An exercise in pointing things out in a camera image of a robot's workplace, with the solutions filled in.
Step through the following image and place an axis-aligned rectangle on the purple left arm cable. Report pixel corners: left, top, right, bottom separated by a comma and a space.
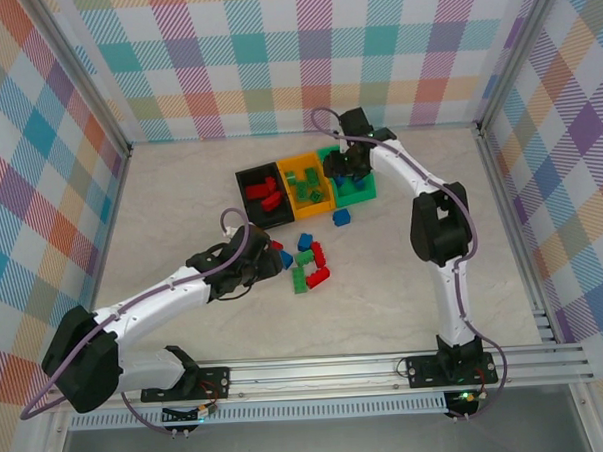
11, 206, 265, 444

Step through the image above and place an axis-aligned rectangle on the green plastic container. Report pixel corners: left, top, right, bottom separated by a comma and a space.
316, 145, 380, 209

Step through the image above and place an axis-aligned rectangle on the yellow plastic container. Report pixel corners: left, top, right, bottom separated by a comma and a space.
276, 151, 338, 222

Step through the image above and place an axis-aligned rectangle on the aluminium side rail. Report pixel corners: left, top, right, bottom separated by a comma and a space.
474, 124, 563, 352
75, 145, 141, 317

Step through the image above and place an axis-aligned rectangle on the small controller board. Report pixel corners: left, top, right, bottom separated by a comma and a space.
161, 402, 221, 426
444, 387, 490, 412

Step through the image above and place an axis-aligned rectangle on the long aluminium base rail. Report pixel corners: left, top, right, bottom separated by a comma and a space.
41, 341, 598, 414

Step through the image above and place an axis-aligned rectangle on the black plastic container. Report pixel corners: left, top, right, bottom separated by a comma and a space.
235, 159, 298, 233

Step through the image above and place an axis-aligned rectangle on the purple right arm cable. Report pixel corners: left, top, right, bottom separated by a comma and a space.
309, 98, 510, 429

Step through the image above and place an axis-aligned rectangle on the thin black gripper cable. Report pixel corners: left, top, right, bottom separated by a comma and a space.
216, 282, 254, 304

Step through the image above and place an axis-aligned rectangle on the white slotted cable duct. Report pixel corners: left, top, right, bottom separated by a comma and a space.
67, 397, 449, 432

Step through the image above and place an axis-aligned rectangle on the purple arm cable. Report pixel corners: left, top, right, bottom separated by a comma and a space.
11, 206, 265, 444
309, 98, 510, 429

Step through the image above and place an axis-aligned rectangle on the aluminium frame post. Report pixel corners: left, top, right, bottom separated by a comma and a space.
20, 0, 134, 162
469, 0, 582, 137

